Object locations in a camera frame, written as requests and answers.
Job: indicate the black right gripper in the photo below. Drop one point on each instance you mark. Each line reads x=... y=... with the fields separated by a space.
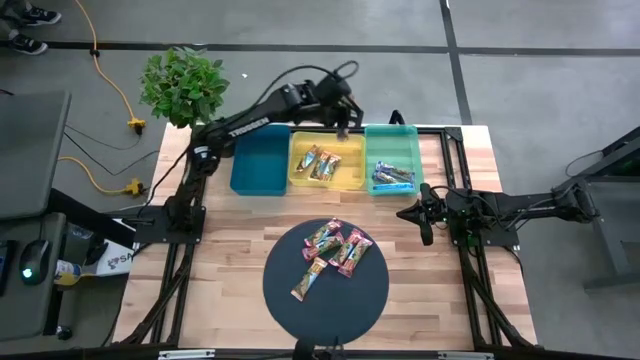
x=426 y=220

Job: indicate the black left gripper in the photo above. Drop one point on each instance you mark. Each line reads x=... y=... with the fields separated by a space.
x=332 y=95

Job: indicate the red-end chewy granola bar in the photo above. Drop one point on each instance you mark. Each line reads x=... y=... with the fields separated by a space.
x=344 y=248
x=322 y=246
x=323 y=232
x=356 y=256

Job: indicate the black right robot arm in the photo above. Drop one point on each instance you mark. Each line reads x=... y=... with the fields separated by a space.
x=515 y=205

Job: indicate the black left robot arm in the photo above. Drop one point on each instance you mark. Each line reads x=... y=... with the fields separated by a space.
x=250 y=122

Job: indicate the black table clamp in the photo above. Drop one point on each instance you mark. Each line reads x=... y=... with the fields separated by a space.
x=396 y=112

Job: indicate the green plastic bin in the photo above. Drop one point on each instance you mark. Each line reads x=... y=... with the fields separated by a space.
x=395 y=145

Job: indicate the yellow plastic bin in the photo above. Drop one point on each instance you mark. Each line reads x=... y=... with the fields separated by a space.
x=350 y=175

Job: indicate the blue plastic bin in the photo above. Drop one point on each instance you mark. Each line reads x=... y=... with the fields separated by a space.
x=260 y=170

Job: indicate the round dark woven mat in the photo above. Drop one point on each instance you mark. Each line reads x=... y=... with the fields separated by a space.
x=340 y=310

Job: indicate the green leafy plant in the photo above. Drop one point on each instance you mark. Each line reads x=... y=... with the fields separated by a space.
x=182 y=87

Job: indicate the dark metal stand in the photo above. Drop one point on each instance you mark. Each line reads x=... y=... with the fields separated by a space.
x=610 y=240

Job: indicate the white printed box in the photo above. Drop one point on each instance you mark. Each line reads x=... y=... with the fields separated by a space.
x=117 y=262

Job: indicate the gray desk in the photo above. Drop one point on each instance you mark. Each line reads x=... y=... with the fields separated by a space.
x=30 y=150

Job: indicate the yellow white bottle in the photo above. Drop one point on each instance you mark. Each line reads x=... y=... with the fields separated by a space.
x=65 y=272

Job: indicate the person's feet in sneakers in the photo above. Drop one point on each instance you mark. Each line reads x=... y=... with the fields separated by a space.
x=37 y=16

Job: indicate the black computer mouse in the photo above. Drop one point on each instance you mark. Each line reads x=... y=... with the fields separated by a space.
x=34 y=260

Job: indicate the black flat device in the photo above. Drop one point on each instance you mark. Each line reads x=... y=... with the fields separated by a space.
x=4 y=265

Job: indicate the black aluminium table frame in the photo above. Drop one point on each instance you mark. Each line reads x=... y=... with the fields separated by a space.
x=454 y=134

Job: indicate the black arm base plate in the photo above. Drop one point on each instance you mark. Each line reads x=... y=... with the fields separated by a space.
x=505 y=240
x=150 y=227

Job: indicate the silver metal bracket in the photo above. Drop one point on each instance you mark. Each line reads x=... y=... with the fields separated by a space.
x=465 y=356
x=186 y=354

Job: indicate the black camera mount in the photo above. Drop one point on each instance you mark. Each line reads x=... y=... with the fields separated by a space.
x=305 y=350

